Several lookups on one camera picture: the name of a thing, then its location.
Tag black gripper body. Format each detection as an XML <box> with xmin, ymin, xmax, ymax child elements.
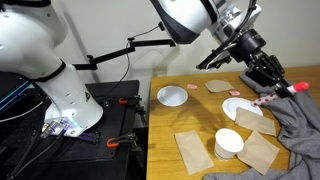
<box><xmin>234</xmin><ymin>29</ymin><xmax>286</xmax><ymax>88</ymax></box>

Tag white red-dotted marker red cap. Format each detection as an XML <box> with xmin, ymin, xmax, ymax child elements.
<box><xmin>250</xmin><ymin>81</ymin><xmax>310</xmax><ymax>108</ymax></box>

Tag white paper cup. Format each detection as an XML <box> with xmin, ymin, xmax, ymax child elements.
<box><xmin>214</xmin><ymin>128</ymin><xmax>245</xmax><ymax>162</ymax></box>

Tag brown paper napkin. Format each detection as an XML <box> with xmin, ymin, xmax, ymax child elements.
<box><xmin>234</xmin><ymin>106</ymin><xmax>277</xmax><ymax>137</ymax></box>
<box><xmin>235</xmin><ymin>130</ymin><xmax>281</xmax><ymax>176</ymax></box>
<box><xmin>174</xmin><ymin>129</ymin><xmax>215</xmax><ymax>176</ymax></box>
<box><xmin>203</xmin><ymin>79</ymin><xmax>236</xmax><ymax>94</ymax></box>

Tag white round plate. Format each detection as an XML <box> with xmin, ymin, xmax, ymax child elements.
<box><xmin>156</xmin><ymin>85</ymin><xmax>189</xmax><ymax>108</ymax></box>
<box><xmin>222</xmin><ymin>97</ymin><xmax>264</xmax><ymax>122</ymax></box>

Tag grey sweatshirt cloth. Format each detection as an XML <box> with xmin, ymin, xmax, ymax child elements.
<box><xmin>202</xmin><ymin>67</ymin><xmax>320</xmax><ymax>180</ymax></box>

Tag orange black clamp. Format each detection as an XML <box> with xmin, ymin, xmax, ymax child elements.
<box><xmin>118</xmin><ymin>95</ymin><xmax>145</xmax><ymax>106</ymax></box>
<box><xmin>106</xmin><ymin>133</ymin><xmax>139</xmax><ymax>149</ymax></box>

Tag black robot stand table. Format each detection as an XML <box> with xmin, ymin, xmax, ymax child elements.
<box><xmin>0</xmin><ymin>68</ymin><xmax>150</xmax><ymax>180</ymax></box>

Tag black box blue stripes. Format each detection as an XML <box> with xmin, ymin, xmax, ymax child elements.
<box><xmin>0</xmin><ymin>68</ymin><xmax>35</xmax><ymax>115</ymax></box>

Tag small black mounted camera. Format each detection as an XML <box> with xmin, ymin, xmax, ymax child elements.
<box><xmin>157</xmin><ymin>21</ymin><xmax>167</xmax><ymax>33</ymax></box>

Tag thin black camera cable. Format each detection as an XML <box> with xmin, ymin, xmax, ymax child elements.
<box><xmin>99</xmin><ymin>25</ymin><xmax>161</xmax><ymax>98</ymax></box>

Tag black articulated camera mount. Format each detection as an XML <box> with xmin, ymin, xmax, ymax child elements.
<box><xmin>73</xmin><ymin>38</ymin><xmax>177</xmax><ymax>71</ymax></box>

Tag white cable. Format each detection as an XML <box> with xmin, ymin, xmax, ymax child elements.
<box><xmin>0</xmin><ymin>102</ymin><xmax>43</xmax><ymax>123</ymax></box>

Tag black base cables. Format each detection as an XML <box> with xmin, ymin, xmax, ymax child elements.
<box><xmin>6</xmin><ymin>128</ymin><xmax>69</xmax><ymax>180</ymax></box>

